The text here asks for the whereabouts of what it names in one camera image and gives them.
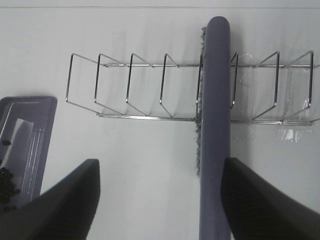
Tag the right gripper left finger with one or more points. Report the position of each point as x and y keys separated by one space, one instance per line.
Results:
x=64 y=212

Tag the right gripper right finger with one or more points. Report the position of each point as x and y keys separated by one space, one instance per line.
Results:
x=256 y=210

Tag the pile of coffee beans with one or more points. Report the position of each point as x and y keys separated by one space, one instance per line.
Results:
x=8 y=189

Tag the grey plastic dustpan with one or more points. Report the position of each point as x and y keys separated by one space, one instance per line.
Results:
x=26 y=124

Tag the grey brush black bristles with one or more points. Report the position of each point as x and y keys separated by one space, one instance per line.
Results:
x=214 y=143

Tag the chrome wire rack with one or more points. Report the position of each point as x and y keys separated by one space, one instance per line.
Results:
x=266 y=92

